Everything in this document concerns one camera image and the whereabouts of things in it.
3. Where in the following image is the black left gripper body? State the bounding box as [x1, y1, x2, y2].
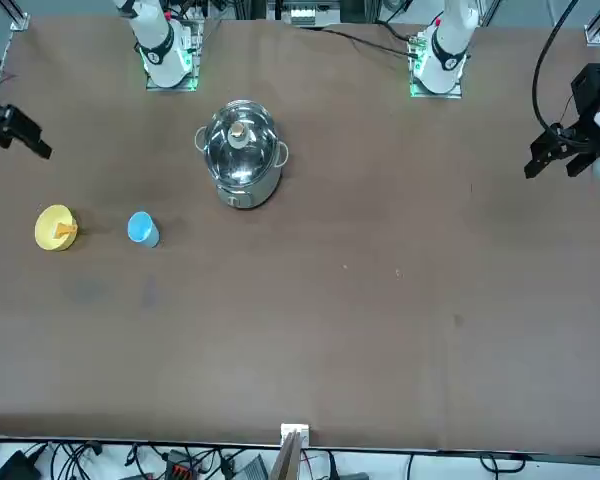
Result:
[561, 63, 600, 155]

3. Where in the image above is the blue plastic cup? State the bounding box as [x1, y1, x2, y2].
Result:
[126, 211, 160, 249]

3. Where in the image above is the yellow plastic bowl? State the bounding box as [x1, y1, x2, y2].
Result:
[33, 203, 80, 252]

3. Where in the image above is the glass pot lid with knob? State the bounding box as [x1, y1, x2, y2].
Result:
[202, 99, 280, 187]

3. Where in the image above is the stainless steel pot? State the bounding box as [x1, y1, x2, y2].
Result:
[194, 99, 290, 211]

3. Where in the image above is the black power adapter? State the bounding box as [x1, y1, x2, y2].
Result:
[0, 448, 44, 480]

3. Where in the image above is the black hub with orange ports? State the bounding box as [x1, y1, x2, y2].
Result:
[162, 450, 197, 480]

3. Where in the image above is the dark grey power adapter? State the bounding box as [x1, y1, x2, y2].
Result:
[238, 455, 270, 480]

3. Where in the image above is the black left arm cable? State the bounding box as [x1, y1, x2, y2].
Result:
[531, 0, 581, 132]

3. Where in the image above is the thin black table cable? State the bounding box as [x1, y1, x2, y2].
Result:
[299, 24, 421, 59]

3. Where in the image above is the white post bracket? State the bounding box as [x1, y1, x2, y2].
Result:
[279, 422, 312, 447]

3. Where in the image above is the aluminium camera post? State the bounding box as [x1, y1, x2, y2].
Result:
[271, 430, 304, 480]

